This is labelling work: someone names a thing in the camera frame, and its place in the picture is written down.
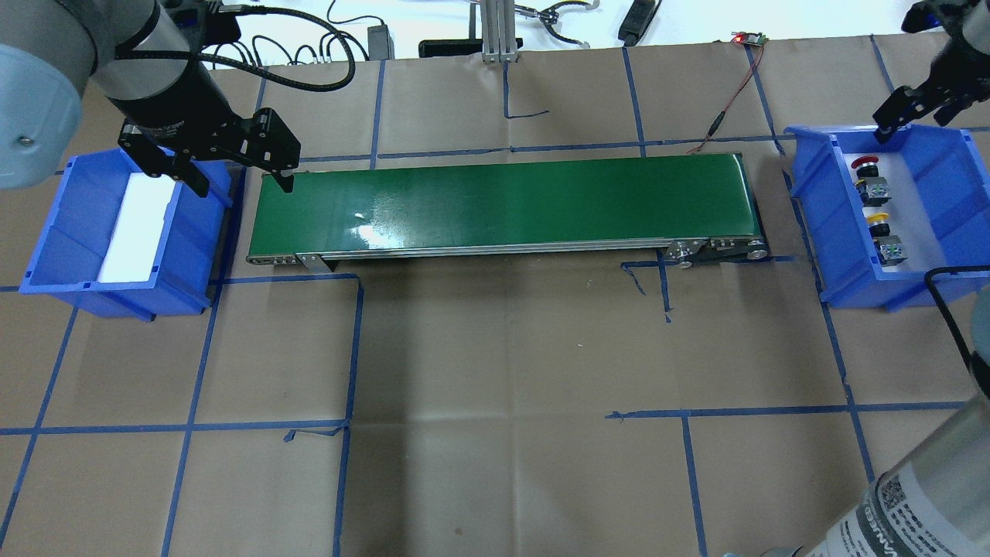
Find white foam pad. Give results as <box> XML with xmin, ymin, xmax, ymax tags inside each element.
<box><xmin>862</xmin><ymin>152</ymin><xmax>947</xmax><ymax>275</ymax></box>
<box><xmin>97</xmin><ymin>173</ymin><xmax>176</xmax><ymax>283</ymax></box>

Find left blue storage bin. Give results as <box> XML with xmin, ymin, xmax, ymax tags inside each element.
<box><xmin>19</xmin><ymin>149</ymin><xmax>232</xmax><ymax>321</ymax></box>

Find right white foam pad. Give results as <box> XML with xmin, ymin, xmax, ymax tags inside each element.
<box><xmin>862</xmin><ymin>152</ymin><xmax>947</xmax><ymax>275</ymax></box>

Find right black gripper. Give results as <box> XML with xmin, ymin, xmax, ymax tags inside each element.
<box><xmin>872</xmin><ymin>1</ymin><xmax>989</xmax><ymax>145</ymax></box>

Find red black conveyor wires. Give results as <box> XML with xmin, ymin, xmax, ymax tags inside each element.
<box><xmin>687</xmin><ymin>32</ymin><xmax>771</xmax><ymax>155</ymax></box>

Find left white foam pad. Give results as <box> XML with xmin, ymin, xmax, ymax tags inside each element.
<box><xmin>97</xmin><ymin>173</ymin><xmax>176</xmax><ymax>283</ymax></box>

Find black power adapter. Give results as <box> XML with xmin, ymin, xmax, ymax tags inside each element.
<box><xmin>367</xmin><ymin>24</ymin><xmax>395</xmax><ymax>60</ymax></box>

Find black handle bar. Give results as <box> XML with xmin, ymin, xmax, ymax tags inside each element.
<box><xmin>418</xmin><ymin>39</ymin><xmax>483</xmax><ymax>59</ymax></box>

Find aluminium frame post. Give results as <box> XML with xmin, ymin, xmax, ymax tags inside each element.
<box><xmin>478</xmin><ymin>0</ymin><xmax>519</xmax><ymax>63</ymax></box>

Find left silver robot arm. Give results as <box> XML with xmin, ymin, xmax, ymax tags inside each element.
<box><xmin>2</xmin><ymin>1</ymin><xmax>301</xmax><ymax>197</ymax></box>

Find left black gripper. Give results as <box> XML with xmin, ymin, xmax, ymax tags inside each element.
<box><xmin>118</xmin><ymin>60</ymin><xmax>301</xmax><ymax>198</ymax></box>

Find yellow push button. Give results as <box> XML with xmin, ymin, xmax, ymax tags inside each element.
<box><xmin>865</xmin><ymin>211</ymin><xmax>908</xmax><ymax>268</ymax></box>

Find grabber reach tool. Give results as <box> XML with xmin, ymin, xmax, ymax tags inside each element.
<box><xmin>513</xmin><ymin>1</ymin><xmax>600</xmax><ymax>50</ymax></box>

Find red push button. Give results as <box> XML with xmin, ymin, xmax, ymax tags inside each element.
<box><xmin>851</xmin><ymin>155</ymin><xmax>891</xmax><ymax>207</ymax></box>

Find green conveyor belt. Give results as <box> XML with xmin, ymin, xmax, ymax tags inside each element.
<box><xmin>245</xmin><ymin>154</ymin><xmax>770</xmax><ymax>267</ymax></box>

